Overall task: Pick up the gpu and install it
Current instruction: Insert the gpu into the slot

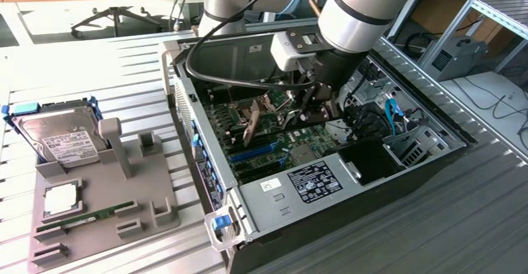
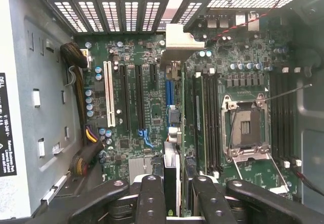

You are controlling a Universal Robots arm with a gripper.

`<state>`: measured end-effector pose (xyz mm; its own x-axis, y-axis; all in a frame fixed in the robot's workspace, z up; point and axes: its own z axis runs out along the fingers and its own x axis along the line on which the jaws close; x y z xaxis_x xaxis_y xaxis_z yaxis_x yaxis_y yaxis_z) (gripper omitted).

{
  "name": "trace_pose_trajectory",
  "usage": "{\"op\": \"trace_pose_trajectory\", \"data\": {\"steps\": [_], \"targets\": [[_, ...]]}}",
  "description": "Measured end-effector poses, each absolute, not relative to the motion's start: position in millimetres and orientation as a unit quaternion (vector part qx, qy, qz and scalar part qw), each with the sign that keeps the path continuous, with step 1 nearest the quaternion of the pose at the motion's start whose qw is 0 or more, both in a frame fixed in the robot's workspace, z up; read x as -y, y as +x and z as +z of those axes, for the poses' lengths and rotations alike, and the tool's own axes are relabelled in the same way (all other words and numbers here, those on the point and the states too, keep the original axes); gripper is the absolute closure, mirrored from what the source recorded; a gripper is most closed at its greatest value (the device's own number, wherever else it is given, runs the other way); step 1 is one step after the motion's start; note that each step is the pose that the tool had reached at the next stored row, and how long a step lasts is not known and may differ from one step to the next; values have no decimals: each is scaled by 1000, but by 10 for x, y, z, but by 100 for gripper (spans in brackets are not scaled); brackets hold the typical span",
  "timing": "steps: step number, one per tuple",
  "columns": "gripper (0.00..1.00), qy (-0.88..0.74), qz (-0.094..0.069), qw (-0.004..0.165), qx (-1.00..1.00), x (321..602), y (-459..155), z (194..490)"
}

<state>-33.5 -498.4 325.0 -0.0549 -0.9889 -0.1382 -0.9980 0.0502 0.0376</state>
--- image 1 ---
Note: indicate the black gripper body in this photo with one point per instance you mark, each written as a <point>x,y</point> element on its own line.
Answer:
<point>340,66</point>

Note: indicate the green graphics card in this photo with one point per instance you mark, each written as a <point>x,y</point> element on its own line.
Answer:
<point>251,122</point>

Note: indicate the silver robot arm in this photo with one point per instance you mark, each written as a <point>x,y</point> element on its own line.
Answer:
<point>359,14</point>

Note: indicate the silver socket cover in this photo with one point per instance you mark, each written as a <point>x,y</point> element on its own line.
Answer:
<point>268,96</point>

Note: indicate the green motherboard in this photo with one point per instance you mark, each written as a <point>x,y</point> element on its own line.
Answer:
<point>307,138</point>

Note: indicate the grey metal drive cage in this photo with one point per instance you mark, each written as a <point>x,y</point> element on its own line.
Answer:
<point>374,90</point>

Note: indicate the CPU socket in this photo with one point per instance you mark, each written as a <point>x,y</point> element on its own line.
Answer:
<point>242,111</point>

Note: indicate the silver chipset heatsink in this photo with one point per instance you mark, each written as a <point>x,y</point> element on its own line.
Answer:
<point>303,155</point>

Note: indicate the thin metal locking lever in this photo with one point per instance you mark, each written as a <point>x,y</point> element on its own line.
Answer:
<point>231,96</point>

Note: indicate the black RAM stick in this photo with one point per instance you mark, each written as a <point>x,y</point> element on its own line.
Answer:
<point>238,133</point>

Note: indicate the blue expansion slot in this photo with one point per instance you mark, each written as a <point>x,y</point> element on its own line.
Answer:
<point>251,153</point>

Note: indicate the grey metal disk bay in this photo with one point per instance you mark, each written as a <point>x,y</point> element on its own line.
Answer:
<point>412,150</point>

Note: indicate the grey power supply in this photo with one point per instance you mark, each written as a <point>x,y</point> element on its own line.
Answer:
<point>268,206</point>

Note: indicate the black grey PC case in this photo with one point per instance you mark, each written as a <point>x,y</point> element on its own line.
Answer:
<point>351,230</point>

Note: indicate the black office chair base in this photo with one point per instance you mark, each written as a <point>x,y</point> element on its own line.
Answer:
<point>116,14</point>

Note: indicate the grey parts rack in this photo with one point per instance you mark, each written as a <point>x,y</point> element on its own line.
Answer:
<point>103,193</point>

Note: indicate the silver hard disk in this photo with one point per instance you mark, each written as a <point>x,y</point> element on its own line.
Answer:
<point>62,138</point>

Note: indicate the green RAM stick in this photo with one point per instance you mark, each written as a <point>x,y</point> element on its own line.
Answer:
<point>91,215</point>

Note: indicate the silver CPU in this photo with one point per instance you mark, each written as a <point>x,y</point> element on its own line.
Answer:
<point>62,199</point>

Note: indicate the blue disk caddy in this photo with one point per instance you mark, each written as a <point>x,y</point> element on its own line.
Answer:
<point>24,110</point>

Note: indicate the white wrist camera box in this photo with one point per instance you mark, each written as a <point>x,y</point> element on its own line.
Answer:
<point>284,56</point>

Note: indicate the black plastic air duct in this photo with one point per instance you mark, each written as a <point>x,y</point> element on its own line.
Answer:
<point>371,159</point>

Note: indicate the aluminium frame table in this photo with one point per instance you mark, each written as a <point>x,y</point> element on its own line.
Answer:
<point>503,11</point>

